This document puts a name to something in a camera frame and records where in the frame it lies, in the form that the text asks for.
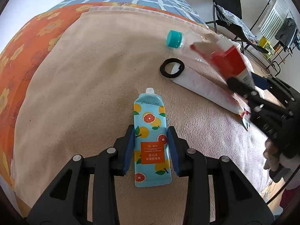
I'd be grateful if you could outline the colourful white wrapper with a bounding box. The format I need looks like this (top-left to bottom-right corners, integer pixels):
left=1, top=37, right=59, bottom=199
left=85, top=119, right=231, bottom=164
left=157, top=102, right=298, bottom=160
left=170, top=62, right=251, bottom=130

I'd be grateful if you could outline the red cardboard box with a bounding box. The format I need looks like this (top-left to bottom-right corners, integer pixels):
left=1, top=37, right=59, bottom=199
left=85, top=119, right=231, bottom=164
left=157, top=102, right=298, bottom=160
left=190, top=37, right=255, bottom=92

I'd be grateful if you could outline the orange cap fruit tube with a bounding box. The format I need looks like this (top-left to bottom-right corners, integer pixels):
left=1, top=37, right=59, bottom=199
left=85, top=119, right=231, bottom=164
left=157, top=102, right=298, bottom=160
left=133, top=88, right=172, bottom=188

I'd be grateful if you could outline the clear bottle teal cap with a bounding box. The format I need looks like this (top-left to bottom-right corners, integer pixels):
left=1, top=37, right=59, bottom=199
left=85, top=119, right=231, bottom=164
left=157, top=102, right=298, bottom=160
left=166, top=30, right=206, bottom=63

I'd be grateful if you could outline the right gloved hand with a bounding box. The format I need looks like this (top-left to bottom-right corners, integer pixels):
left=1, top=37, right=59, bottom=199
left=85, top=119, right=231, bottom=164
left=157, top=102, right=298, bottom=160
left=263, top=138, right=299, bottom=183

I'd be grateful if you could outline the black clothes rack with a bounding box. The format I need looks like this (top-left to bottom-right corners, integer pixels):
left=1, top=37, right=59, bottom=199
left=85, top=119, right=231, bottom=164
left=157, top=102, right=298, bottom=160
left=252, top=0, right=299, bottom=76

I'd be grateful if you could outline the yellow box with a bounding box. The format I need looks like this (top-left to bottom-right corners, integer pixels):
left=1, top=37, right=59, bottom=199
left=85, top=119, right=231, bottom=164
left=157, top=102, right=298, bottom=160
left=259, top=36, right=275, bottom=59

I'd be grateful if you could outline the dark hanging jacket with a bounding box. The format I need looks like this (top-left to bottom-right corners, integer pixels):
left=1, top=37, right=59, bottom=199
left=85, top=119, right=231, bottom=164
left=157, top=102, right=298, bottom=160
left=275, top=18, right=298, bottom=51

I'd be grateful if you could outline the striped white green towel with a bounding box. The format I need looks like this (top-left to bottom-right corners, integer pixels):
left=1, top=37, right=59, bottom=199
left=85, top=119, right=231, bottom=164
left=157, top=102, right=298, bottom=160
left=258, top=0, right=290, bottom=41

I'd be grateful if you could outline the checkered chair cushion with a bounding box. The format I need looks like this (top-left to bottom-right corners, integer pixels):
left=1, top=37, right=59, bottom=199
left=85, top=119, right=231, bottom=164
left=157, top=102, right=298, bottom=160
left=215, top=5, right=258, bottom=45

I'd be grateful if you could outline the beige blanket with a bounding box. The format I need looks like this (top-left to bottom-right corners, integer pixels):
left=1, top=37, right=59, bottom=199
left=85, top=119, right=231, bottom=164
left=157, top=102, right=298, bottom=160
left=12, top=9, right=269, bottom=206

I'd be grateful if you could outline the black folding chair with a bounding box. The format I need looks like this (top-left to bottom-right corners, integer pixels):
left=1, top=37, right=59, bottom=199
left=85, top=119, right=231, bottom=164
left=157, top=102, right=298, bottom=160
left=206, top=0, right=268, bottom=54

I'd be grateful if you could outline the orange floral bedsheet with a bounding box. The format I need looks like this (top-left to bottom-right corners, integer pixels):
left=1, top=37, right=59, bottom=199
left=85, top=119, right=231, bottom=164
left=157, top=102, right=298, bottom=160
left=1, top=3, right=202, bottom=211

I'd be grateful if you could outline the black hair tie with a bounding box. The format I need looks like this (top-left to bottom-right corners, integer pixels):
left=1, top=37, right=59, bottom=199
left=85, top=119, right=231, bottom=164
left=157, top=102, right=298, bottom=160
left=160, top=57, right=185, bottom=79

